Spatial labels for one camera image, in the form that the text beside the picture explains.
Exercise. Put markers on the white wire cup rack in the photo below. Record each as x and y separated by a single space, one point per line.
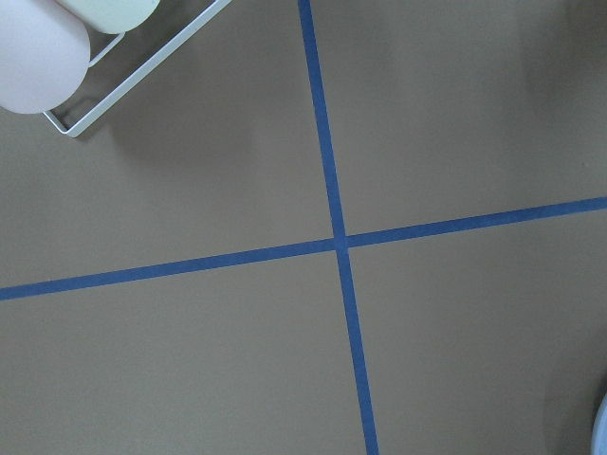
120 61

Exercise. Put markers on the pale green plastic cup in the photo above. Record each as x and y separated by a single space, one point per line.
111 16

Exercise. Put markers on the blue plastic plate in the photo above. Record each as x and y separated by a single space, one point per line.
599 433

